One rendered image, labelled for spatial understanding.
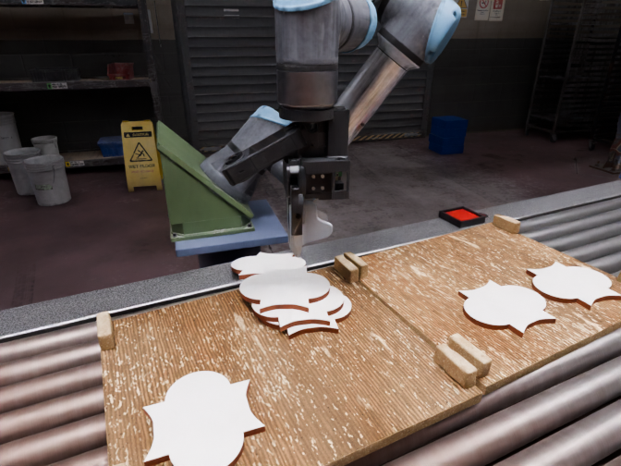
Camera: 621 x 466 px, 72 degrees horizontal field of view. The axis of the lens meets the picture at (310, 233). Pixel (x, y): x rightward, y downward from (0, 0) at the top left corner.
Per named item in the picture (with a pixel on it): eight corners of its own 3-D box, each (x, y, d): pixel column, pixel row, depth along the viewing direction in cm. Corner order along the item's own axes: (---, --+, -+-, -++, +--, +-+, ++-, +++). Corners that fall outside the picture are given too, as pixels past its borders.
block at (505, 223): (491, 225, 96) (493, 214, 94) (496, 223, 96) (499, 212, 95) (513, 235, 91) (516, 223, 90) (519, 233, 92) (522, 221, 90)
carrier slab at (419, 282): (338, 269, 81) (338, 262, 80) (492, 227, 98) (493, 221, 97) (484, 396, 53) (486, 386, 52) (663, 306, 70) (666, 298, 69)
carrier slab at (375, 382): (100, 332, 64) (98, 324, 63) (338, 271, 80) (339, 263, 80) (117, 572, 36) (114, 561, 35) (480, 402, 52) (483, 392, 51)
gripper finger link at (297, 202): (303, 239, 57) (303, 176, 53) (292, 240, 56) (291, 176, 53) (299, 225, 61) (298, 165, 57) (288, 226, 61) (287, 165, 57)
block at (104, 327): (99, 327, 62) (94, 312, 61) (113, 324, 63) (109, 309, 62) (101, 352, 58) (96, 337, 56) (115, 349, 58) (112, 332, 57)
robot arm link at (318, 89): (278, 72, 48) (273, 67, 55) (279, 114, 50) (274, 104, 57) (344, 72, 49) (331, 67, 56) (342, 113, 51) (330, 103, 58)
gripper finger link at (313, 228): (333, 263, 60) (334, 202, 57) (291, 266, 60) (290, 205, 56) (329, 253, 63) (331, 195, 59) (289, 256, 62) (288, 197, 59)
